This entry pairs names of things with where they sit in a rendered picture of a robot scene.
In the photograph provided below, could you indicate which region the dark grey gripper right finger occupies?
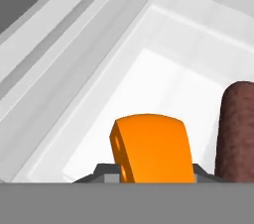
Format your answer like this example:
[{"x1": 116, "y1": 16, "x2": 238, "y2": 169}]
[{"x1": 191, "y1": 163, "x2": 227, "y2": 184}]

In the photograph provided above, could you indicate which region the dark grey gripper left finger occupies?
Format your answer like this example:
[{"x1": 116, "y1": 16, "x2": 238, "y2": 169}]
[{"x1": 72, "y1": 163, "x2": 121, "y2": 184}]

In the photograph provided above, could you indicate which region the brown sausage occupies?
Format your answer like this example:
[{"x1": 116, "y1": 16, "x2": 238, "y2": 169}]
[{"x1": 213, "y1": 80, "x2": 254, "y2": 184}]

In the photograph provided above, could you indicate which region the white fridge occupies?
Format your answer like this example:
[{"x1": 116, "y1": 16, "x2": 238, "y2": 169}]
[{"x1": 0, "y1": 0, "x2": 254, "y2": 184}]

